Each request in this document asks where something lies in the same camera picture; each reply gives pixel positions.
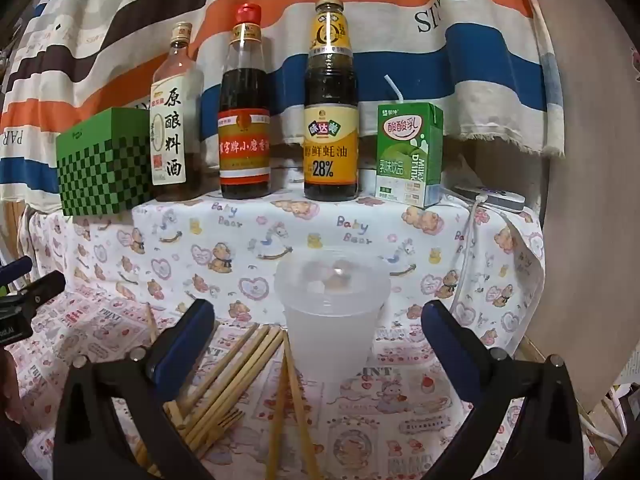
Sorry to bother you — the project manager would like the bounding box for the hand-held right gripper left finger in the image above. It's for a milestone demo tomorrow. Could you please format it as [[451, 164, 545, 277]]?
[[52, 299, 217, 480]]

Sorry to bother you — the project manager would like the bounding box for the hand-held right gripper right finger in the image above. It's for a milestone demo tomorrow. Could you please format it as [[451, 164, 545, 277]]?
[[421, 301, 585, 480]]

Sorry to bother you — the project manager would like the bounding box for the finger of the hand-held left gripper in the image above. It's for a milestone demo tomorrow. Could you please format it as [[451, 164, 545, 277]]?
[[0, 271, 67, 321], [0, 256, 33, 286]]

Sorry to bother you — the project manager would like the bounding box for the bundle of wooden chopsticks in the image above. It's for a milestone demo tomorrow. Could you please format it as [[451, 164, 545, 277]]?
[[135, 304, 326, 480]]

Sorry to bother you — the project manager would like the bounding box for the wooden fork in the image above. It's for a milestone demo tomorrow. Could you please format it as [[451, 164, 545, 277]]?
[[187, 408, 247, 461]]

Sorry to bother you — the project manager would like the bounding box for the translucent plastic cup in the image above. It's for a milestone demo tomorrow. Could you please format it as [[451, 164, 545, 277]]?
[[274, 248, 392, 386]]

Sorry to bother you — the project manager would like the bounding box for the pink patchwork print cloth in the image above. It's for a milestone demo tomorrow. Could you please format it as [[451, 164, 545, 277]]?
[[10, 280, 531, 480]]

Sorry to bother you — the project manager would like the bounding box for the green checkered box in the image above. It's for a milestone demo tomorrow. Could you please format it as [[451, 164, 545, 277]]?
[[56, 107, 153, 217]]

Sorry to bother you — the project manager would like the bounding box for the green milk drink carton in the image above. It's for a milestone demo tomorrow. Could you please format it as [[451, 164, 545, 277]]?
[[375, 102, 444, 209]]

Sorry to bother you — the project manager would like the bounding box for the brown wooden board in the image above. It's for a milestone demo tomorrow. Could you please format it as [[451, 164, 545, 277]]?
[[520, 0, 640, 411]]

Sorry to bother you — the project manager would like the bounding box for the red cap sesame oil bottle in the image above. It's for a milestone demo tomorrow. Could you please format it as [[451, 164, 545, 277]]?
[[218, 3, 272, 200]]

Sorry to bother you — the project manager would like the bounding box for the cooking wine bottle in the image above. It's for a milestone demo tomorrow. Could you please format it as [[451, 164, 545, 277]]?
[[150, 22, 205, 202]]

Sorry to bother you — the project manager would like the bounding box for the oyster sauce bottle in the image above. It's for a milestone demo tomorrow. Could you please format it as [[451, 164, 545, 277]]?
[[303, 0, 361, 202]]

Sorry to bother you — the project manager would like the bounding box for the white drinking straw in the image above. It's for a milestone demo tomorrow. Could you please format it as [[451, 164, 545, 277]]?
[[384, 75, 405, 105]]

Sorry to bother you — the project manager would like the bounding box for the striped cloth backdrop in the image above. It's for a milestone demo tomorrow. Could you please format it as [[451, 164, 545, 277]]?
[[0, 0, 561, 211]]

